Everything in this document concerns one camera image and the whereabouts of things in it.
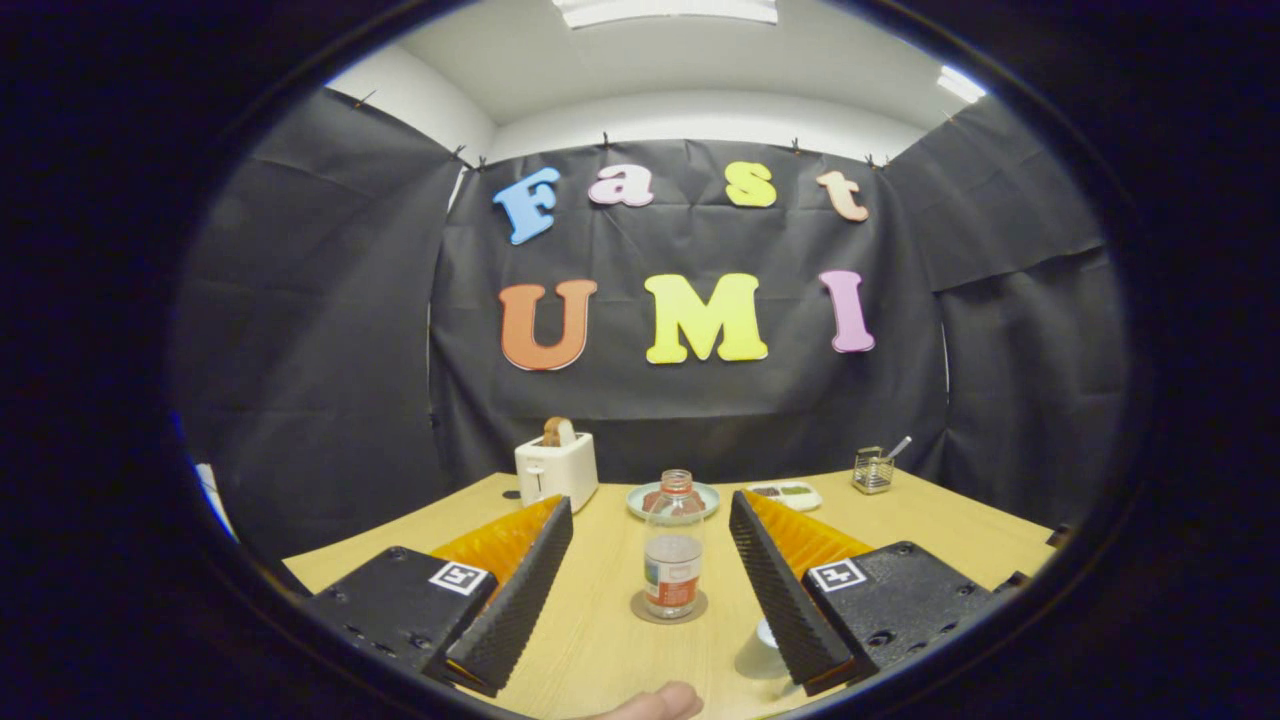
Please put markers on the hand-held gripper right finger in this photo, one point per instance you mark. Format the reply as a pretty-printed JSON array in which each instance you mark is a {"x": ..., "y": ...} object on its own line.
[{"x": 785, "y": 590}]

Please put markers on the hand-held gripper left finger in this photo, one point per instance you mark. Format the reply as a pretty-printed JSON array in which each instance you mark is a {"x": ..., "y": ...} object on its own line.
[{"x": 520, "y": 600}]

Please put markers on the clear plastic juice bottle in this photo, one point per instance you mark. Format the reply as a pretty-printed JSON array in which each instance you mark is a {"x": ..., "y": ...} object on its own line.
[{"x": 673, "y": 560}]

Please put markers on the round brown coaster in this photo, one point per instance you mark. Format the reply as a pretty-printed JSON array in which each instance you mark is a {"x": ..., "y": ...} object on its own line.
[{"x": 637, "y": 607}]

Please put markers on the wooden table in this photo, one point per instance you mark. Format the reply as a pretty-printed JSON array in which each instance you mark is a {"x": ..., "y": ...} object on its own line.
[{"x": 600, "y": 640}]

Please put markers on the white oval dish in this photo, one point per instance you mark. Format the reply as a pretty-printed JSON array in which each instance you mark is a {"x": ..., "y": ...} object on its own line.
[{"x": 785, "y": 495}]

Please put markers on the white toaster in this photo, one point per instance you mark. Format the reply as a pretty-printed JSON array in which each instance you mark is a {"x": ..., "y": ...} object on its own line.
[{"x": 560, "y": 475}]

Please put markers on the pale green round plate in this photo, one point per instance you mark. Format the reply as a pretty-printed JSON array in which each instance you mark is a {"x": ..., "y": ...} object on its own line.
[{"x": 635, "y": 502}]

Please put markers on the toast slice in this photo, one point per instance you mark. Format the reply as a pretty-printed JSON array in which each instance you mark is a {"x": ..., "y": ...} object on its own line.
[{"x": 558, "y": 432}]

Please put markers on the metal spoon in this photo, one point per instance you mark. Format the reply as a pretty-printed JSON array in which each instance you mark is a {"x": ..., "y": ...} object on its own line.
[{"x": 900, "y": 446}]

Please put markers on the small ceiling light panel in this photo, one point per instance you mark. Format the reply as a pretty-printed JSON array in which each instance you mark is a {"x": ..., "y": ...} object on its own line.
[{"x": 962, "y": 84}]

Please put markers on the large ceiling light panel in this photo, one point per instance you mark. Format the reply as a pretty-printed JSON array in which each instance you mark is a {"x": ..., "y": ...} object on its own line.
[{"x": 665, "y": 10}]

